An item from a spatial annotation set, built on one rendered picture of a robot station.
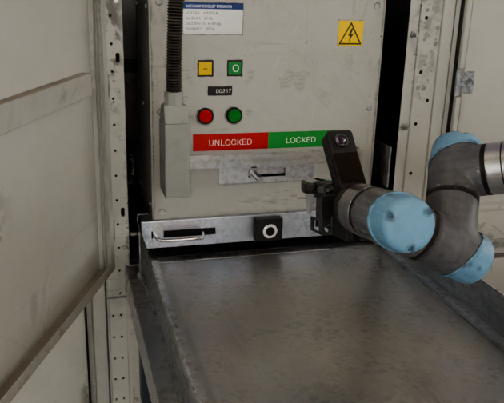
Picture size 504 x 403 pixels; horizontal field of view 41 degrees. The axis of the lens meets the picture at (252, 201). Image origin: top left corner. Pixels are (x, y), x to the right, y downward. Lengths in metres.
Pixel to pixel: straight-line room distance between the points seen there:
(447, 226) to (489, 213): 0.71
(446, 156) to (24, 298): 0.66
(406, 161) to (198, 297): 0.56
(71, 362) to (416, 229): 0.83
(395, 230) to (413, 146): 0.66
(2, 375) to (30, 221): 0.23
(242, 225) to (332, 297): 0.29
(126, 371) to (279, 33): 0.78
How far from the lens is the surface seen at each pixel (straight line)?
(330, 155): 1.05
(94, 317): 1.44
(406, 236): 0.87
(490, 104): 1.56
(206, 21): 1.36
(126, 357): 1.50
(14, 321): 1.06
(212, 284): 1.31
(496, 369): 1.12
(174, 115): 1.26
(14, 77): 1.01
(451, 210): 0.96
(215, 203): 1.43
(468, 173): 1.00
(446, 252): 0.93
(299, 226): 1.49
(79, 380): 1.49
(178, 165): 1.27
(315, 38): 1.42
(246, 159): 1.38
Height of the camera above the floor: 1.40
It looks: 18 degrees down
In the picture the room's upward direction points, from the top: 2 degrees clockwise
